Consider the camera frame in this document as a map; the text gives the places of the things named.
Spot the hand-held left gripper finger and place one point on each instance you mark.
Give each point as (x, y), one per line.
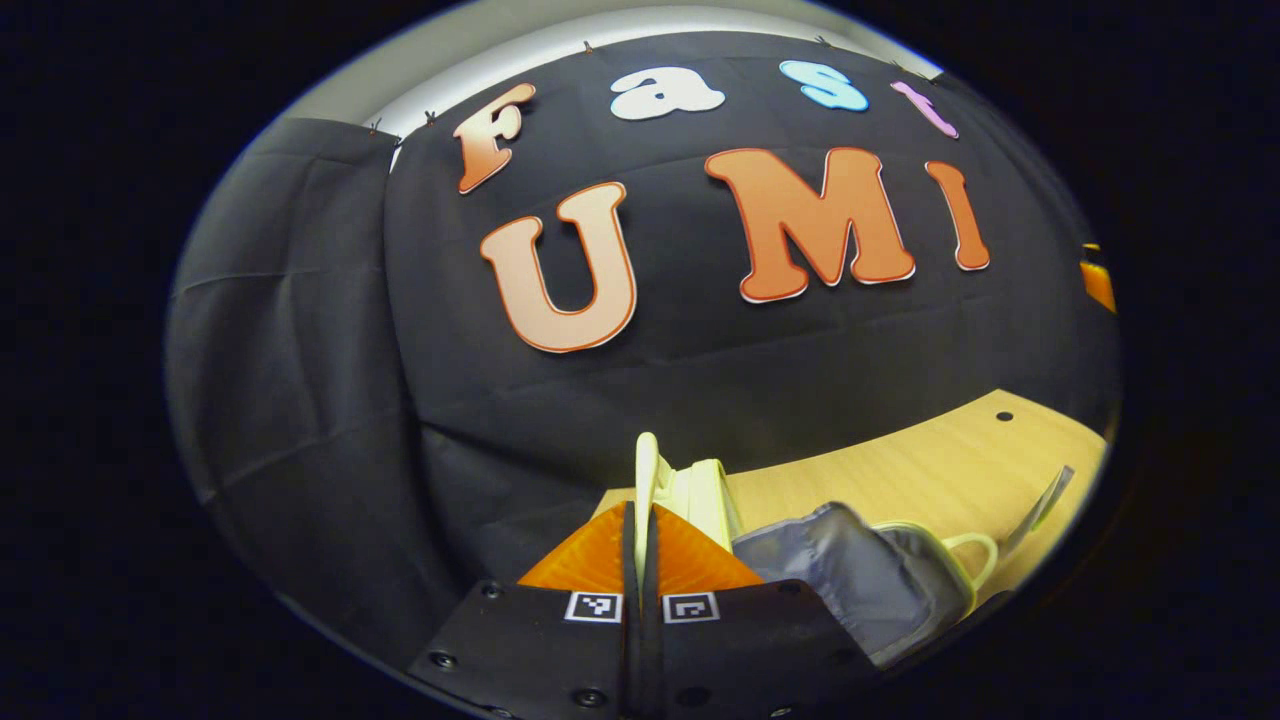
(649, 570)
(630, 570)

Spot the black backdrop cloth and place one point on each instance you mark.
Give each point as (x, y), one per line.
(400, 400)

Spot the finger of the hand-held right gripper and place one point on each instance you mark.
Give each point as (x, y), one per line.
(1098, 285)

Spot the large green white tube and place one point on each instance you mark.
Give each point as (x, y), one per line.
(1040, 510)

